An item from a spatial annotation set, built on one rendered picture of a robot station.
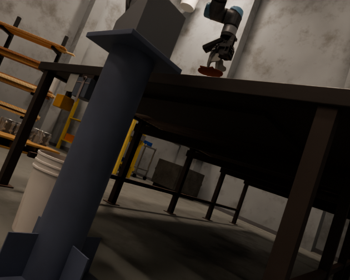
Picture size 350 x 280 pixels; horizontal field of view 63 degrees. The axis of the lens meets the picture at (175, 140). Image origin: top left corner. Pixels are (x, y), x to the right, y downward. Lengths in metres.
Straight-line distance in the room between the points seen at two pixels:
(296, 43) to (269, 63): 0.79
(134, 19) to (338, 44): 6.91
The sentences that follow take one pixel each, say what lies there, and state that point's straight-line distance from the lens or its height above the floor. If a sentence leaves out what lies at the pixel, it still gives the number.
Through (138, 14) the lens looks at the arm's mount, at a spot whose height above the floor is 0.96.
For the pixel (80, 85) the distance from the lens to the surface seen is 1.78.
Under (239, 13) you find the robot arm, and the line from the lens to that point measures 1.60.
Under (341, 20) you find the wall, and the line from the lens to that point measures 8.12.
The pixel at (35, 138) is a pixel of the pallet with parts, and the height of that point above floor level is 0.23.
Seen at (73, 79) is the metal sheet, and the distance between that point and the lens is 1.94.
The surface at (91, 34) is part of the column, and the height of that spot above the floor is 0.86.
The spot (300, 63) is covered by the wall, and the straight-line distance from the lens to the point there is 7.73.
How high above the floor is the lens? 0.50
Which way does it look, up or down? 6 degrees up
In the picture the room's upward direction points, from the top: 21 degrees clockwise
